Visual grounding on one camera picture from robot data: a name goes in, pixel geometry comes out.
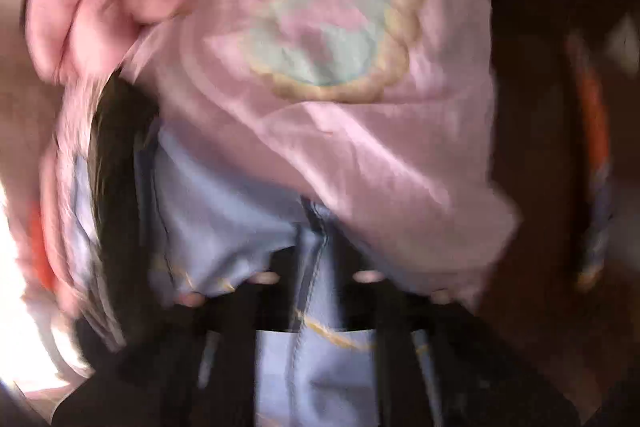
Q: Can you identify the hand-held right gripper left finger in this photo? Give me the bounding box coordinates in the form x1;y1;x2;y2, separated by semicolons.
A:
165;248;302;427

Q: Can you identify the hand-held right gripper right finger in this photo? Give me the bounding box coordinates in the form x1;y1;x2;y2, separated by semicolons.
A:
329;236;551;427

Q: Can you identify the black puffer jacket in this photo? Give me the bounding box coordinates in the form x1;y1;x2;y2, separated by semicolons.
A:
75;72;161;358

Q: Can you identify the blue striped sheet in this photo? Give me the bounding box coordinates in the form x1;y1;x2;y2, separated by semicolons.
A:
70;122;446;427

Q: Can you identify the pink printed bed sheet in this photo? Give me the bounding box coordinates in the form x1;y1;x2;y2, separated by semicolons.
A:
40;0;523;313

